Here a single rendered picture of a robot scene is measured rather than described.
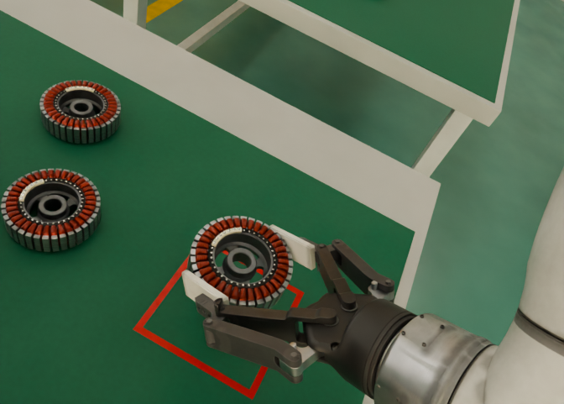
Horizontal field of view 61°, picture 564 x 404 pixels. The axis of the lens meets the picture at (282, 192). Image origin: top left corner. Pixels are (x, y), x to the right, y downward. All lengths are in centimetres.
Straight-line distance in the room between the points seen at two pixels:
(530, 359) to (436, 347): 7
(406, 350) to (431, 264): 151
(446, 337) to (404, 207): 49
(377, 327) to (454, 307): 143
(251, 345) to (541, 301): 22
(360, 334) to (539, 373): 13
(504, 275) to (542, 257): 172
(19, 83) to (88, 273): 37
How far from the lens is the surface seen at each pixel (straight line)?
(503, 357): 34
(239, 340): 42
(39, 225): 63
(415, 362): 36
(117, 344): 59
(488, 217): 221
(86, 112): 78
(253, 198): 73
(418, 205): 86
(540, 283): 32
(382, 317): 39
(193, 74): 93
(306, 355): 41
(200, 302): 47
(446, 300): 181
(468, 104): 124
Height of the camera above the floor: 130
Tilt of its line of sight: 47 degrees down
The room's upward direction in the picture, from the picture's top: 23 degrees clockwise
